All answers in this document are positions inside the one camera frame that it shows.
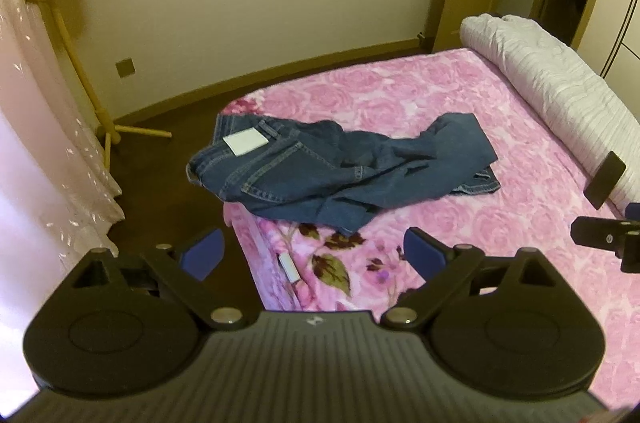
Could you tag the cream wardrobe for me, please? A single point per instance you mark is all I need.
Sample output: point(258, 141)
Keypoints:
point(620, 28)

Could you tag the brown wall socket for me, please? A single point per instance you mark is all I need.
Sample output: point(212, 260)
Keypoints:
point(125, 68)

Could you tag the blue denim jeans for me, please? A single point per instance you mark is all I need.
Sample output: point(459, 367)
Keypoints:
point(300, 173)

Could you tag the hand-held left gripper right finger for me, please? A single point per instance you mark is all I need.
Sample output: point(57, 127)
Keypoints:
point(422, 253)

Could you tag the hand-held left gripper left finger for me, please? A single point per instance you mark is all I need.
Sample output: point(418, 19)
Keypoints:
point(202, 253)

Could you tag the pink floral blanket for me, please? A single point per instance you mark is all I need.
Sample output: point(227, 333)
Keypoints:
point(525, 203)

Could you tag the white striped quilt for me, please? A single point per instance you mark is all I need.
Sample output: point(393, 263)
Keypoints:
point(550, 78)

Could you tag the yellow wooden coat rack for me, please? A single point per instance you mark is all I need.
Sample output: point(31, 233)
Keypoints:
point(106, 123)

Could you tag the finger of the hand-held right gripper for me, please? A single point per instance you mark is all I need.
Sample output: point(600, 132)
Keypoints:
point(595, 232)

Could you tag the black phone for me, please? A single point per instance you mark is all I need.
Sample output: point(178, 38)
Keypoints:
point(605, 180)

